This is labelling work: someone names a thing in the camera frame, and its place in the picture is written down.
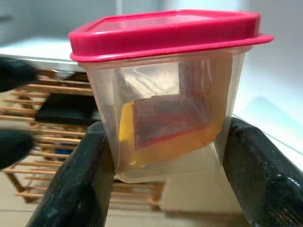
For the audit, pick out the flat black item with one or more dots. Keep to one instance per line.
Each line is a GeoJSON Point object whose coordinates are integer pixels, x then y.
{"type": "Point", "coordinates": [66, 111]}

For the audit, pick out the red and yellow food packet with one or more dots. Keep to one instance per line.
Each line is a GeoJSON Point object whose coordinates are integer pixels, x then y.
{"type": "Point", "coordinates": [165, 118]}

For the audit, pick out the glass fridge shelf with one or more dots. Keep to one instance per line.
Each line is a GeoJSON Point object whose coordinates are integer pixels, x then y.
{"type": "Point", "coordinates": [272, 118]}

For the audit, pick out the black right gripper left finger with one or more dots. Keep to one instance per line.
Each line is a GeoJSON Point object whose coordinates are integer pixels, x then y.
{"type": "Point", "coordinates": [78, 179]}

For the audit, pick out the wooden slatted rack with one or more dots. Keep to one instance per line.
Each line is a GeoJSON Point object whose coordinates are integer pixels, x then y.
{"type": "Point", "coordinates": [59, 89]}

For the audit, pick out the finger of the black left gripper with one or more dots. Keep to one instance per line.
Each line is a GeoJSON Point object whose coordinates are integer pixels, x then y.
{"type": "Point", "coordinates": [14, 73]}
{"type": "Point", "coordinates": [13, 147]}

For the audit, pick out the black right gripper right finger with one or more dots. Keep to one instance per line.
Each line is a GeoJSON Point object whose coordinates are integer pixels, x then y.
{"type": "Point", "coordinates": [265, 179]}

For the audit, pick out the clear container with pink lid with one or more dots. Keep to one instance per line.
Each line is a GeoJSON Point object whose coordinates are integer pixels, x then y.
{"type": "Point", "coordinates": [165, 78]}

